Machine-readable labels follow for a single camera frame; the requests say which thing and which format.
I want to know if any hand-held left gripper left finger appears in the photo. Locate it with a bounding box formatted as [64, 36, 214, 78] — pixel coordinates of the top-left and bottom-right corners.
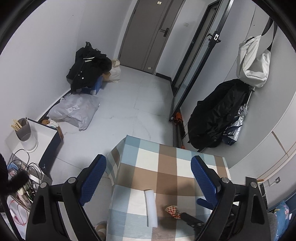
[25, 154, 107, 241]

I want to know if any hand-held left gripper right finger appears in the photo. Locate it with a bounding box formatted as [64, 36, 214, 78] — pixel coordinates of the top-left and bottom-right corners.
[191, 155, 271, 241]

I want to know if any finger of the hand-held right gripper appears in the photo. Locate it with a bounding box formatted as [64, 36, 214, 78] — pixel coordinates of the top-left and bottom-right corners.
[181, 212, 206, 235]
[196, 198, 216, 210]

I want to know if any red checked wrapper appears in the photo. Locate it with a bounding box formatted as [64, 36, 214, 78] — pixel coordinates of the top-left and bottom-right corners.
[164, 204, 182, 219]

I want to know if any white shoulder bag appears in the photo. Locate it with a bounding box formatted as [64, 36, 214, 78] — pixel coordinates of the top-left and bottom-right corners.
[236, 17, 278, 88]

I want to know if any white foam tube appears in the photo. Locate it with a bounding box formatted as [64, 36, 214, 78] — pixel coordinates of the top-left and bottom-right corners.
[144, 189, 158, 227]

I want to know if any checked tablecloth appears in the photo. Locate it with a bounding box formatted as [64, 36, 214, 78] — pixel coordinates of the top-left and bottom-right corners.
[105, 135, 232, 241]

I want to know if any navy and white box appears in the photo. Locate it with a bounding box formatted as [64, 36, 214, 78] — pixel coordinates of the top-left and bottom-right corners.
[6, 118, 64, 183]

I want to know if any silver folded umbrella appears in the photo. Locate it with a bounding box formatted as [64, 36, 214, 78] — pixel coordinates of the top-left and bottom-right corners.
[223, 86, 255, 145]

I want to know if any black hanging jacket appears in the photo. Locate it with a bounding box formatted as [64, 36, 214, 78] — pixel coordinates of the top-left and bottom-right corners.
[187, 79, 252, 149]

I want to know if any orange and black tool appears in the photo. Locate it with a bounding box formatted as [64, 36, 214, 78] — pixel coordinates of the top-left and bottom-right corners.
[171, 112, 186, 150]

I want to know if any grey plastic parcel bag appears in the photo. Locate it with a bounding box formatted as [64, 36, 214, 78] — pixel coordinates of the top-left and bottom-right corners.
[47, 95, 100, 131]

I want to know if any white chopstick holder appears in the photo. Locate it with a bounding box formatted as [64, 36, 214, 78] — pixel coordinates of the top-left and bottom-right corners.
[15, 118, 38, 152]

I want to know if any blue floral blanket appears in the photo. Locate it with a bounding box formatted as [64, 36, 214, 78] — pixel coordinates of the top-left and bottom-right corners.
[268, 200, 292, 241]

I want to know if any black fuzzy microphone cover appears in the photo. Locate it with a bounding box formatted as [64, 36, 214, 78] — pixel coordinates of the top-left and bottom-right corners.
[0, 153, 30, 197]

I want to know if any white wardrobe with wood trim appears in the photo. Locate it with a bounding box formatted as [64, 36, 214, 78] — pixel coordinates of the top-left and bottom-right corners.
[229, 70, 296, 204]

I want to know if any bundle of wooden chopsticks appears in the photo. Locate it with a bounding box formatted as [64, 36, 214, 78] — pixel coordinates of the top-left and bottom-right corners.
[10, 119, 23, 132]

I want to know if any blue box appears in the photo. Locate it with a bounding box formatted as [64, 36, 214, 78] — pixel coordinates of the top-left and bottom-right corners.
[80, 75, 104, 95]

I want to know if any cream tote bag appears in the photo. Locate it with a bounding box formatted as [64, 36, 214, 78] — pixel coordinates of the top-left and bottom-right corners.
[109, 59, 121, 83]

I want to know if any black clothes pile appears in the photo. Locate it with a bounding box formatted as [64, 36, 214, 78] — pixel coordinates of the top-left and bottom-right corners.
[66, 42, 113, 93]

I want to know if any black framed glass door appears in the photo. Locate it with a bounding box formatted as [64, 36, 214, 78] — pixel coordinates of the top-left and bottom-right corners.
[170, 0, 234, 122]

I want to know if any grey door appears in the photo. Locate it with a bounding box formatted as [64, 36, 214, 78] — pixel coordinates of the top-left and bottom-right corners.
[118, 0, 185, 75]

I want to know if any tangle of black cables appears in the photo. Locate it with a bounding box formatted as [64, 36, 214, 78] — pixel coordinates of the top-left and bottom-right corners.
[10, 148, 50, 186]

